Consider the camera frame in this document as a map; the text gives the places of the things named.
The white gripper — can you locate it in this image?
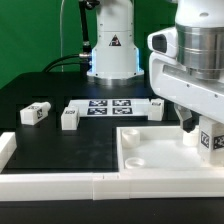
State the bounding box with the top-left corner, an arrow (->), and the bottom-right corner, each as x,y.
149,52 -> 224,133

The white square table top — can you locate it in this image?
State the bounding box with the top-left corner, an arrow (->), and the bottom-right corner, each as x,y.
116,126 -> 224,170

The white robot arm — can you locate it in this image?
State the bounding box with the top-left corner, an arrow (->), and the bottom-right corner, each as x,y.
87,0 -> 224,131

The white U-shaped fence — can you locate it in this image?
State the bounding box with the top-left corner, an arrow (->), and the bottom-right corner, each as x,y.
0,132 -> 224,201

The white plate with markers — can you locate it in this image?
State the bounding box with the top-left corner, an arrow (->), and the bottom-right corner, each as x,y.
68,98 -> 150,117

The black cable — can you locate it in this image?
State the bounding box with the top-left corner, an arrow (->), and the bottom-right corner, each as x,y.
42,0 -> 93,73

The grey thin cable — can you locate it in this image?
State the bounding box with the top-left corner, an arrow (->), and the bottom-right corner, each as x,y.
59,0 -> 66,73

